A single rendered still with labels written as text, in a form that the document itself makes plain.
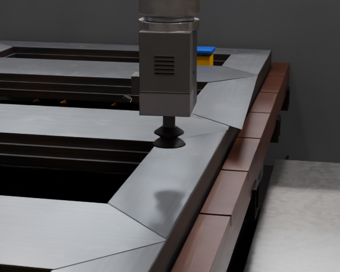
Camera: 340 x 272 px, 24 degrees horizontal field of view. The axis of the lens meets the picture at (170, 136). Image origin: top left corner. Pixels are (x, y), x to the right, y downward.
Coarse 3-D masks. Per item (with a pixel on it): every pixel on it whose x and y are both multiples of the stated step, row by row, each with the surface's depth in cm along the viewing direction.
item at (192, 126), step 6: (180, 120) 128; (186, 120) 128; (192, 120) 128; (198, 120) 128; (204, 120) 128; (180, 126) 125; (186, 126) 125; (192, 126) 125; (198, 126) 125; (204, 126) 125; (210, 126) 125; (186, 132) 121; (192, 132) 121; (198, 132) 121; (204, 132) 121
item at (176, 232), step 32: (32, 96) 165; (64, 96) 164; (96, 96) 162; (256, 96) 165; (0, 160) 121; (32, 160) 120; (64, 160) 119; (96, 160) 118; (128, 160) 117; (224, 160) 121; (192, 224) 96; (160, 256) 79
